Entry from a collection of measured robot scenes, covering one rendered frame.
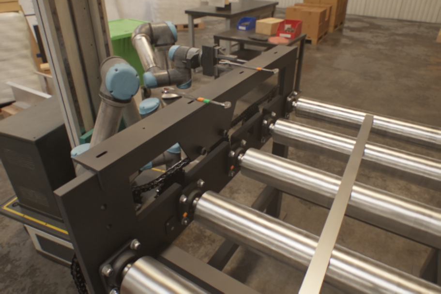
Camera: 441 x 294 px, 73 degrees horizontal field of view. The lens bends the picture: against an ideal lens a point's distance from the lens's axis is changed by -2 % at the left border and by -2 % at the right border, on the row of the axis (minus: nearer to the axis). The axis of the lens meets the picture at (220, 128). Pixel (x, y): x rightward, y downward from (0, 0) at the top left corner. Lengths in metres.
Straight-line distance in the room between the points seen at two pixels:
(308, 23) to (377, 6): 4.66
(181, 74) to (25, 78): 2.94
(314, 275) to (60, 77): 1.19
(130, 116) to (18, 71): 2.89
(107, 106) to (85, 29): 0.53
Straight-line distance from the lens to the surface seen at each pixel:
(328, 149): 1.33
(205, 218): 0.95
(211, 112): 0.97
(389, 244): 2.28
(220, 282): 0.93
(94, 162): 0.72
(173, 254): 0.99
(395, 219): 1.08
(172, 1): 7.74
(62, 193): 0.68
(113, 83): 1.10
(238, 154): 1.20
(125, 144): 0.76
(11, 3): 4.06
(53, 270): 2.13
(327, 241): 0.87
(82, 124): 1.56
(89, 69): 1.61
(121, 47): 3.45
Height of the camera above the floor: 1.56
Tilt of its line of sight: 29 degrees down
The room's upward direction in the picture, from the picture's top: straight up
